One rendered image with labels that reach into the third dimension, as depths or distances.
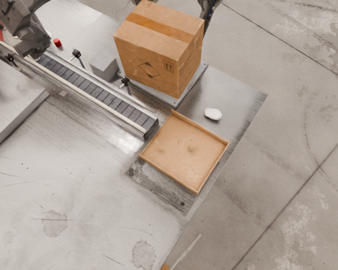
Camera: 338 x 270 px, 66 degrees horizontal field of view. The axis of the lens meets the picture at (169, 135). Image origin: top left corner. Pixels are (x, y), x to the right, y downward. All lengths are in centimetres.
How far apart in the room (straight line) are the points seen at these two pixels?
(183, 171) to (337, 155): 148
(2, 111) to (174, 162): 83
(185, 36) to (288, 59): 170
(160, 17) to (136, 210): 80
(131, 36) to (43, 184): 72
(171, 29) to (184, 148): 50
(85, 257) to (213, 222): 104
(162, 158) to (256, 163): 108
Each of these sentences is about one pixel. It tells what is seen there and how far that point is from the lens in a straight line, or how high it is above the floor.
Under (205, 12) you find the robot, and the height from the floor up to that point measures 80.
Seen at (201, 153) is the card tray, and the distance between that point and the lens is 114.
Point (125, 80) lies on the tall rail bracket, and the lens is 118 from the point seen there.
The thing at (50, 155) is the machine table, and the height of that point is 83.
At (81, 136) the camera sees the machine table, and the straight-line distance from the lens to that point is 126.
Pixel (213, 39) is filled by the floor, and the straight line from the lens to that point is 270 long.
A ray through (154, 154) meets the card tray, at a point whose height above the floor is 83.
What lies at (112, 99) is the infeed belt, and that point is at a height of 88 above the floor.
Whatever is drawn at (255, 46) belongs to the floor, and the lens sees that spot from 270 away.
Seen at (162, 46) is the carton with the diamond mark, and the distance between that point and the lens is 108.
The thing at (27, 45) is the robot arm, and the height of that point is 111.
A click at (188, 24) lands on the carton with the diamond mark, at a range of 116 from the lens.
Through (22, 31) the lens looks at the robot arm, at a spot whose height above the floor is 139.
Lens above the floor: 190
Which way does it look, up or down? 65 degrees down
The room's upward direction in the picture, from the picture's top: 6 degrees counter-clockwise
